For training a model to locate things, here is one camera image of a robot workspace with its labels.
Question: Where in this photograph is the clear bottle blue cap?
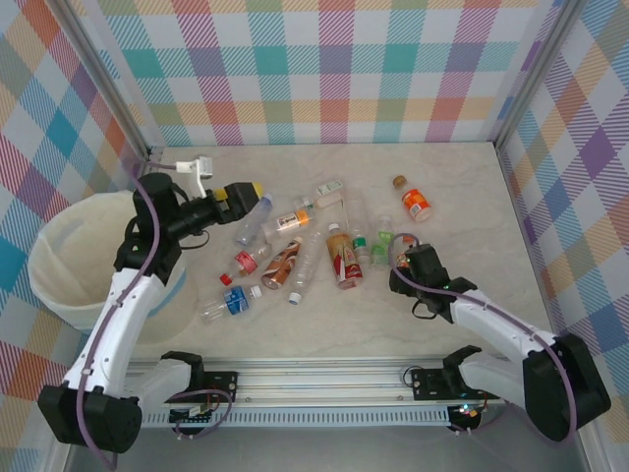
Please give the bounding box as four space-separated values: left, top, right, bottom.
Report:
233 192 275 249

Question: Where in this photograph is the small bottle colourful label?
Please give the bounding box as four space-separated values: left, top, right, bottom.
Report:
391 234 420 269

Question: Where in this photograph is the clear bottle orange white label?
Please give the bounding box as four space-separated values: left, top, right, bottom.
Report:
260 207 315 243

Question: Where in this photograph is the clear bottle green label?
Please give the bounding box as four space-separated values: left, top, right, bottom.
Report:
371 214 397 269

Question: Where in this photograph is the orange bottle brown cap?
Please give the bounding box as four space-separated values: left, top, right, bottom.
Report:
391 174 434 222

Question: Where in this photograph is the clear bottle red label cap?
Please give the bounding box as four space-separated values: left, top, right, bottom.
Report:
218 242 273 287

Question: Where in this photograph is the clear bottle green band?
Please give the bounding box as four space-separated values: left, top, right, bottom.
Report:
352 235 373 269

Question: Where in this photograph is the crushed brown orange bottle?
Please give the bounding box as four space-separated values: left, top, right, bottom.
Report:
259 235 305 291

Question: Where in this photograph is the tea bottle yellow red label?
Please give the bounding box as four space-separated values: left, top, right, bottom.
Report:
325 222 368 292

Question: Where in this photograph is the large clear plastic bottle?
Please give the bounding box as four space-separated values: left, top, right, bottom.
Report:
345 194 371 240

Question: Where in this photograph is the clear bottle white cap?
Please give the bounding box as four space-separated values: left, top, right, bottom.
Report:
287 230 324 307

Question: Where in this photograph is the clear bottle blue label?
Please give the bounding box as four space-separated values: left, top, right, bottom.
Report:
198 284 264 325

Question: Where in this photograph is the white round bin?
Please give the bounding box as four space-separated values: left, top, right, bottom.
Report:
27 189 196 346

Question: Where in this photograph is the small lit circuit board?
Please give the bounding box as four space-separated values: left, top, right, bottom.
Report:
451 402 486 420

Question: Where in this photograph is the green circuit board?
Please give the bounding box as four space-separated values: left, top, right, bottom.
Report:
169 403 217 425

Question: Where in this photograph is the aluminium frame post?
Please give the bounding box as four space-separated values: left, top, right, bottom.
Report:
57 0 166 166
490 0 589 148

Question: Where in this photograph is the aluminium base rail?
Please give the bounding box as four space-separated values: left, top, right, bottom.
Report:
120 357 512 409

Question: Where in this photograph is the white perforated cable tray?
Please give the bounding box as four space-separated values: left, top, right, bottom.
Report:
142 409 453 429

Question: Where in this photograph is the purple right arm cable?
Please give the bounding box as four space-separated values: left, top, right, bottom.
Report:
386 232 579 439

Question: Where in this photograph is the thin purple cable loop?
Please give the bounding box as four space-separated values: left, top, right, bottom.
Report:
171 387 235 442

